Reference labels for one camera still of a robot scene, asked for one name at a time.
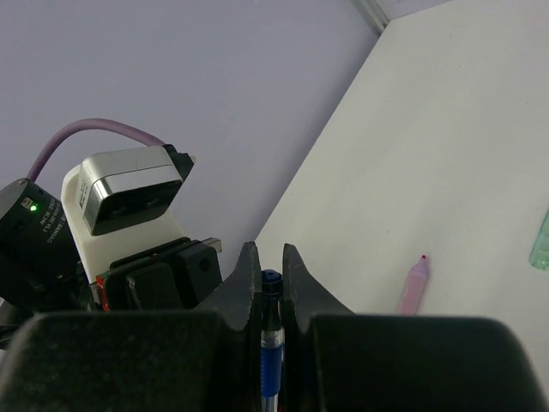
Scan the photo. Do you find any left aluminium frame post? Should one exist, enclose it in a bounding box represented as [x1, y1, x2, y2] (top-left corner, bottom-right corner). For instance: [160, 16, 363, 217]
[351, 0, 390, 35]

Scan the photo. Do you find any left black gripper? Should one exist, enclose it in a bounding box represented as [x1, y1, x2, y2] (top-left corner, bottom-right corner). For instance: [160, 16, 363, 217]
[96, 237, 222, 312]

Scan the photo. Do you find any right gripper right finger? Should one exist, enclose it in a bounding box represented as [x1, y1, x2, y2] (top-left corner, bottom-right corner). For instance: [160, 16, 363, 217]
[281, 244, 545, 411]

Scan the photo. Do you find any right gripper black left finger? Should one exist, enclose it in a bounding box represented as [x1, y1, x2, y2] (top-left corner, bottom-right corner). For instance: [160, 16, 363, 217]
[1, 242, 262, 411]

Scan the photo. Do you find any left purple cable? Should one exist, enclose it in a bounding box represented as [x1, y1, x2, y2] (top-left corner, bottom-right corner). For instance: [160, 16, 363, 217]
[26, 118, 168, 181]

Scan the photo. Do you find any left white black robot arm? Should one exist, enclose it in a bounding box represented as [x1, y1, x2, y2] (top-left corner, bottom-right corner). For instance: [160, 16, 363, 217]
[1, 179, 222, 348]

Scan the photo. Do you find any pink highlighter marker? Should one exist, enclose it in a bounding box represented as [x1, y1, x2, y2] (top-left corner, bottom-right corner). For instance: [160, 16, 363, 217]
[395, 255, 430, 316]

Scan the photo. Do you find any blue ballpoint pen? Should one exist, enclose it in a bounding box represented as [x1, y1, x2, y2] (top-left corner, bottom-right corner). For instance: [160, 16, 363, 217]
[260, 270, 284, 411]

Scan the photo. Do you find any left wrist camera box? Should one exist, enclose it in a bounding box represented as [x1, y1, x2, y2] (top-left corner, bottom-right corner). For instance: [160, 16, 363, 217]
[61, 144, 196, 282]

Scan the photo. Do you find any green highlighter marker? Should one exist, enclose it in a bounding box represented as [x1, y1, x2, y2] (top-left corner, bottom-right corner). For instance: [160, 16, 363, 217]
[528, 211, 549, 270]

